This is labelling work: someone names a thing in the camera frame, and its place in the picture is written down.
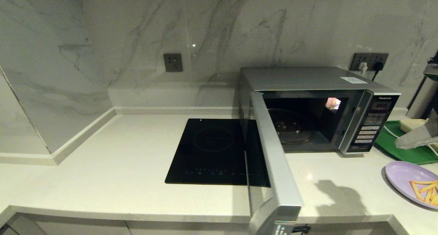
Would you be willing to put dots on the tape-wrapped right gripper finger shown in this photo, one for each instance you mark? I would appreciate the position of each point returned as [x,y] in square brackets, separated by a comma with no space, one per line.
[426,130]
[422,141]

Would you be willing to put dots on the purple plate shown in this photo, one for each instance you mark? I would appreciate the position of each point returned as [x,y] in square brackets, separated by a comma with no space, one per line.
[400,175]

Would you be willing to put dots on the microwave door with dark glass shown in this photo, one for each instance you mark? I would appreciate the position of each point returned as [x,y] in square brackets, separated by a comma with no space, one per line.
[277,166]

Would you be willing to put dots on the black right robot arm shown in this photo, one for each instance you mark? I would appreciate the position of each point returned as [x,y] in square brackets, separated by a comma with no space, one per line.
[432,70]

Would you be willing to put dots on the glass microwave turntable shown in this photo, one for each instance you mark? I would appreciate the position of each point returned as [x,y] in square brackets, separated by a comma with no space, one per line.
[294,127]

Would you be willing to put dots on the silver Panasonic microwave oven body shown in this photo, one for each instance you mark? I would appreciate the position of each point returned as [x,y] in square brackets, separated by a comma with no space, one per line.
[301,78]

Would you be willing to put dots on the beige power strip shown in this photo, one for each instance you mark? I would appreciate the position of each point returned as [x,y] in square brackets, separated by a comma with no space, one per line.
[412,125]

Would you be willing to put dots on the green plastic tray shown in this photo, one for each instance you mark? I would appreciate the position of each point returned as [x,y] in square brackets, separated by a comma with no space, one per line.
[386,144]

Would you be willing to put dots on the white paper label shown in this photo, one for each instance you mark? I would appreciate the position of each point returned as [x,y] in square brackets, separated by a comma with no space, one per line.
[354,79]

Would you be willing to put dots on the white power plug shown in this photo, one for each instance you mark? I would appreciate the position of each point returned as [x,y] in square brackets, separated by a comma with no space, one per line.
[363,68]

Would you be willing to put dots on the grey cabinet door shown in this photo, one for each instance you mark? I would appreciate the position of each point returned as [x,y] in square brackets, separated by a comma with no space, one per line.
[85,228]
[349,230]

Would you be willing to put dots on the black induction cooktop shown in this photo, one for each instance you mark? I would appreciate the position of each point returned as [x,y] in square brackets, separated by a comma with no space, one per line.
[205,152]

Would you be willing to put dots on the grey angled cabinet panel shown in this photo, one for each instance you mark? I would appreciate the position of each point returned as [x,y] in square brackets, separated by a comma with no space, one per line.
[20,228]

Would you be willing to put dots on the grey double wall socket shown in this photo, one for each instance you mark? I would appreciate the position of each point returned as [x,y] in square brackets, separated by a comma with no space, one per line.
[359,58]

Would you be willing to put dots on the grey single wall socket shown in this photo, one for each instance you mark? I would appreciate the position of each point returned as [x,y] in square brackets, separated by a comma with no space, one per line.
[172,62]

